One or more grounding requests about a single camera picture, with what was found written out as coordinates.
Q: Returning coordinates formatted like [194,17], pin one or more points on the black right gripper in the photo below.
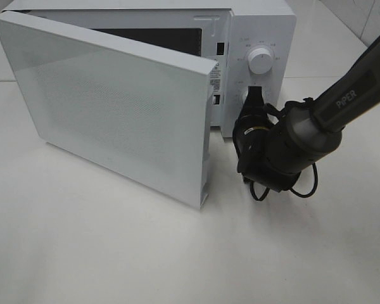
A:
[250,137]

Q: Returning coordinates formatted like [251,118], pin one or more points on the white round knob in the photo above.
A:
[260,59]
[244,96]

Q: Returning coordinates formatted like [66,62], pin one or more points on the white microwave door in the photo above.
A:
[137,109]

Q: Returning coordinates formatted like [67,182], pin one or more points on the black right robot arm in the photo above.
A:
[274,146]

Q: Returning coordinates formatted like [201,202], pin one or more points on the white microwave oven body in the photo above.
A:
[224,31]

